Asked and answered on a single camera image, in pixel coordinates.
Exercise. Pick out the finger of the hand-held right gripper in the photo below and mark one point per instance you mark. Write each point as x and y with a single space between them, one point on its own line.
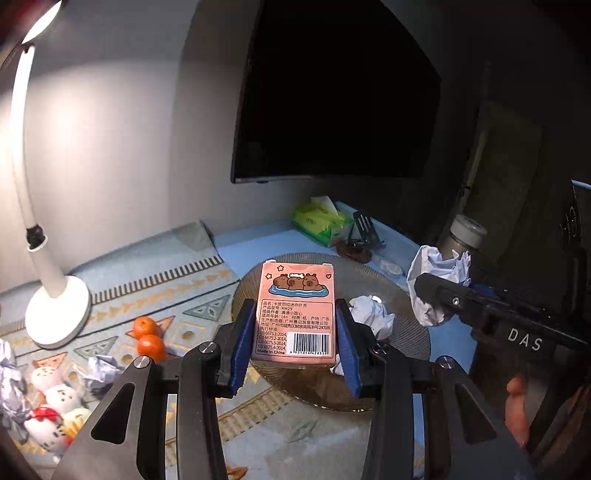
512 304
443 295

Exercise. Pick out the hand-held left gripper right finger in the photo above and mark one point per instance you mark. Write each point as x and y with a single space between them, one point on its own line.
347 350

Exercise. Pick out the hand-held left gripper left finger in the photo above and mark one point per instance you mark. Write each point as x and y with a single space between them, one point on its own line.
244 346

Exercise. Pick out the pink playing card box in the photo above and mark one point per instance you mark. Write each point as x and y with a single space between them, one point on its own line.
295 323

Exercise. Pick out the round brown woven tray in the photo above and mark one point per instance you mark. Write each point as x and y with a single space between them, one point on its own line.
258 286

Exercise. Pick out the plush dango skewer toy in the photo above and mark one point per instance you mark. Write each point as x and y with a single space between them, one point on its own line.
60 394

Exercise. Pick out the person's right hand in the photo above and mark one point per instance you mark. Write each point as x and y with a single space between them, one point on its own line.
516 410

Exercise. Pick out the small clear plastic item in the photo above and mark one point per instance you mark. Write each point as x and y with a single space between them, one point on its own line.
390 268

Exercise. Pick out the bottle with white lid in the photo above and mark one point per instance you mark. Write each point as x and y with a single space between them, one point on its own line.
466 235

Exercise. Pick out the plain blue desk pad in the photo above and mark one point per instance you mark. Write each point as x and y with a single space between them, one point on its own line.
240 258

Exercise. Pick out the orange tangerine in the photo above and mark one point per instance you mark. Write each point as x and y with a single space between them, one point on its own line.
151 347
145 327

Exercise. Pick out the small brown object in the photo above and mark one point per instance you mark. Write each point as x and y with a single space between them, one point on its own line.
354 253

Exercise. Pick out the patterned blue table mat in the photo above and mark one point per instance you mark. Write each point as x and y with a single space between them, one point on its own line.
161 286

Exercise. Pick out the brown board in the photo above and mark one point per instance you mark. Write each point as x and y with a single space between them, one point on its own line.
508 184

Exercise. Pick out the green tissue pack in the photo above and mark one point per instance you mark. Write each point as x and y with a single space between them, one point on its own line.
318 224

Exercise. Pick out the white desk lamp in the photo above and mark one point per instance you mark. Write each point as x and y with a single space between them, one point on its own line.
57 314

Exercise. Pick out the black monitor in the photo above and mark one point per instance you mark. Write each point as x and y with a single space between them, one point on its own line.
332 92

